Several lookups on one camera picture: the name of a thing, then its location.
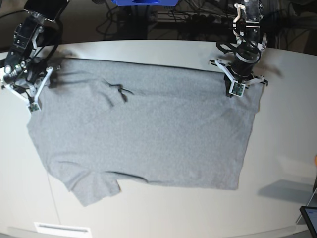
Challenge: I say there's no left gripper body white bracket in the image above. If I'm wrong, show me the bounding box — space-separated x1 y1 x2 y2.
209 59 268 97

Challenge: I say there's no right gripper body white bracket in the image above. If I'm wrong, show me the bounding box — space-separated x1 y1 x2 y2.
0 65 61 113

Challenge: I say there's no grey T-shirt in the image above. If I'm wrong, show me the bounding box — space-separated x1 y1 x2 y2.
27 59 263 206

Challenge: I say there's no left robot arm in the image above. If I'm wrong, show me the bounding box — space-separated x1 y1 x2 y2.
210 0 268 98

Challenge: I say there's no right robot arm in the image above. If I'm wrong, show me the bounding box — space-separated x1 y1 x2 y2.
0 0 69 113

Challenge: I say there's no power strip with red light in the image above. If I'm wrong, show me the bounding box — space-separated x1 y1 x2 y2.
188 14 230 25

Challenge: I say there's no white label strip on table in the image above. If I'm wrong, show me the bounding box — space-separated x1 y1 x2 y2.
34 222 92 237

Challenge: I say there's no tablet with black frame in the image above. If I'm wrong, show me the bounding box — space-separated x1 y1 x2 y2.
300 206 317 238

